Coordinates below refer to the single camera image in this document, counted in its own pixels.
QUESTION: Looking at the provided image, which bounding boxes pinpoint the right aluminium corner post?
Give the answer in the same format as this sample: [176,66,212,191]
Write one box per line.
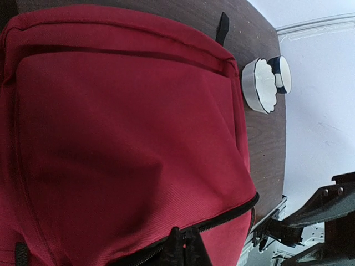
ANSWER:
[276,13,354,36]

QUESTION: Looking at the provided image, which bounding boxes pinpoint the white scalloped bowl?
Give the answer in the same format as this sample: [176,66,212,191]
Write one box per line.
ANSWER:
[241,58,277,114]

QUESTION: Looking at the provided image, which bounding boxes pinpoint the dark blue dotted bowl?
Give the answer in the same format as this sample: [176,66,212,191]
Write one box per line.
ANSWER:
[267,56,292,94]

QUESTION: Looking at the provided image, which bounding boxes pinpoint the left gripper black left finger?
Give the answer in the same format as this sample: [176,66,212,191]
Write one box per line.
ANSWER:
[159,227,185,266]

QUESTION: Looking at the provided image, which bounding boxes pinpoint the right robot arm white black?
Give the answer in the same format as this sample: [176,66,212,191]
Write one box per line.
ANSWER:
[267,172,354,265]

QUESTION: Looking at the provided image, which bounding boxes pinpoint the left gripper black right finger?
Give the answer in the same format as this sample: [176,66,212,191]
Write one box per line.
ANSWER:
[185,227,211,266]

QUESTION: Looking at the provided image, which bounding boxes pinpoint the red backpack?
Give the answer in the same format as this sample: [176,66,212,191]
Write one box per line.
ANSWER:
[1,5,259,265]

